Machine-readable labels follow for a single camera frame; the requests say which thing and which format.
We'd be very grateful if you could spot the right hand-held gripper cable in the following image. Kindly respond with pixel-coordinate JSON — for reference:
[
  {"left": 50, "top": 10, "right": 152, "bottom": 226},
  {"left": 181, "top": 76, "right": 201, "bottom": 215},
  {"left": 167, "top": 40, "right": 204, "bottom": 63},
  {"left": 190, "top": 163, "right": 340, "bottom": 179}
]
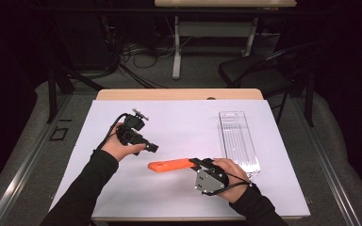
[{"left": 201, "top": 170, "right": 254, "bottom": 197}]

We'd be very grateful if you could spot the orange phone case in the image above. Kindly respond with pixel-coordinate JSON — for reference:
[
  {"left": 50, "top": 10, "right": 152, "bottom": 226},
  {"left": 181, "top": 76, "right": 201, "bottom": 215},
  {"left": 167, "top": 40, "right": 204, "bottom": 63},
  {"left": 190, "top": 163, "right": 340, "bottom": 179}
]
[{"left": 147, "top": 157, "right": 197, "bottom": 173}]

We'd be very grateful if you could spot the person's right hand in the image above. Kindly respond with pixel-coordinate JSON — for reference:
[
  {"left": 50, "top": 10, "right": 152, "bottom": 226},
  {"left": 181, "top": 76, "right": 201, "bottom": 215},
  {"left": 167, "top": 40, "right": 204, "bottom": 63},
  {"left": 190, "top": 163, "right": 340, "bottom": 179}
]
[{"left": 211, "top": 157, "right": 254, "bottom": 204}]

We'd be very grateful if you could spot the left hand-held gripper cable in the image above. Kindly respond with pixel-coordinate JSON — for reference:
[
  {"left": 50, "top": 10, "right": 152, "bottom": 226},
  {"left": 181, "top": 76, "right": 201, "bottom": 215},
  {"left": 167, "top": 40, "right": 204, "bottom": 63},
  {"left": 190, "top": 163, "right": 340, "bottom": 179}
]
[{"left": 95, "top": 112, "right": 130, "bottom": 152}]

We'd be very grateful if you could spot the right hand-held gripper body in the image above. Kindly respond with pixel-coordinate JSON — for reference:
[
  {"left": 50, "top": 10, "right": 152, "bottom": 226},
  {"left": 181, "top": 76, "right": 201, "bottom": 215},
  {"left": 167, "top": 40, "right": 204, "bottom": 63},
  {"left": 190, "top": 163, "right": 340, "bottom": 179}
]
[{"left": 195, "top": 158, "right": 230, "bottom": 196}]

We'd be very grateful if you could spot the white table mat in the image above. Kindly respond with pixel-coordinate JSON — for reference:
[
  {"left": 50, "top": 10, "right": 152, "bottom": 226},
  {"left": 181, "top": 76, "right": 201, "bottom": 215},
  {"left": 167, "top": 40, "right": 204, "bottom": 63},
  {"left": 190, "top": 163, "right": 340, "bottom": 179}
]
[{"left": 48, "top": 99, "right": 311, "bottom": 219}]

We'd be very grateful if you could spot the person's left hand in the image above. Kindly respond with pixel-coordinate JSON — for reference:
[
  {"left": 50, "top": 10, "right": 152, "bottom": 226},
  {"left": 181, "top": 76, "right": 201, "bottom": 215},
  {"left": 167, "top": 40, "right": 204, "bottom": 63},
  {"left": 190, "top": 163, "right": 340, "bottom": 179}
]
[{"left": 101, "top": 121, "right": 147, "bottom": 163}]

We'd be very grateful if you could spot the clear plastic packaging box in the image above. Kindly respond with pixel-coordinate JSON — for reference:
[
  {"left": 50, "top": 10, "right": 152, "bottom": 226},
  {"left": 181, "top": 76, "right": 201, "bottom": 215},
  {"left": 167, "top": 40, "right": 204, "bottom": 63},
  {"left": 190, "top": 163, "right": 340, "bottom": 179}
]
[{"left": 218, "top": 110, "right": 262, "bottom": 181}]

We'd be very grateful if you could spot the black folding chair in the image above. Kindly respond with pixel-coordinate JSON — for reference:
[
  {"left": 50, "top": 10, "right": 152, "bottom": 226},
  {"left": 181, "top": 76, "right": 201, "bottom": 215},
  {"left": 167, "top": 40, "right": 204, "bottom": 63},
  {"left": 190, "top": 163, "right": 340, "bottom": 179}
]
[{"left": 218, "top": 40, "right": 320, "bottom": 126}]

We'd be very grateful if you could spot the white-legged wooden desk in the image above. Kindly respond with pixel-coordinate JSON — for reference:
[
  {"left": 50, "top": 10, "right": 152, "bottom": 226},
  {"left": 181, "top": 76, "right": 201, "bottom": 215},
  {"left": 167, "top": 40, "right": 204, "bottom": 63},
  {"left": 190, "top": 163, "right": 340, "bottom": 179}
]
[{"left": 154, "top": 0, "right": 298, "bottom": 80}]

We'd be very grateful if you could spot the metal floor rail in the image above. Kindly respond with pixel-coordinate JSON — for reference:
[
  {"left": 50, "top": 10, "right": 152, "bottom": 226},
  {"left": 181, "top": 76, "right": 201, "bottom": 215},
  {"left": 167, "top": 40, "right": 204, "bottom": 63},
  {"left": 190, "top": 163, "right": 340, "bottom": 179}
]
[
  {"left": 291, "top": 97, "right": 362, "bottom": 226},
  {"left": 0, "top": 93, "right": 74, "bottom": 226}
]

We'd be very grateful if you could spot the hand-held gripper cable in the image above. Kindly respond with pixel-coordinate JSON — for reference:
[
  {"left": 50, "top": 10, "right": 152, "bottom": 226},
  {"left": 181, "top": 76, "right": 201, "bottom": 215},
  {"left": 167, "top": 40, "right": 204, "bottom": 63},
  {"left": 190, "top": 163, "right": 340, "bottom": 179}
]
[
  {"left": 95, "top": 112, "right": 130, "bottom": 152},
  {"left": 201, "top": 170, "right": 254, "bottom": 197}
]

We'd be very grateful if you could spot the tangle of floor cables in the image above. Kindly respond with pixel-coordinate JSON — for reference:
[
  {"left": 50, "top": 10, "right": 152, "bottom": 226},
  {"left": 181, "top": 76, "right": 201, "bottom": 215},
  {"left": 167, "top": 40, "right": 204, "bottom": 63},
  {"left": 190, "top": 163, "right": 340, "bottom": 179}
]
[{"left": 116, "top": 18, "right": 196, "bottom": 89}]

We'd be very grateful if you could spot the black metal stand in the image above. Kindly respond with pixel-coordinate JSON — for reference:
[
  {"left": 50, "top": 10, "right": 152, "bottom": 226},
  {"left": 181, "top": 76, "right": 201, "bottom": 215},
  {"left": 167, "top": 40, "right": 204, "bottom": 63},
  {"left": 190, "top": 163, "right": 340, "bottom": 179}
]
[{"left": 45, "top": 62, "right": 105, "bottom": 124}]

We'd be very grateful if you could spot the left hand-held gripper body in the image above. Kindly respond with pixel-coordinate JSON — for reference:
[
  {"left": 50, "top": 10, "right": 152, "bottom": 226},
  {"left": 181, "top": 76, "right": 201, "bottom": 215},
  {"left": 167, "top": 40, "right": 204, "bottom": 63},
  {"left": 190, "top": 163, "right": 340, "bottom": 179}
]
[{"left": 116, "top": 108, "right": 152, "bottom": 146}]

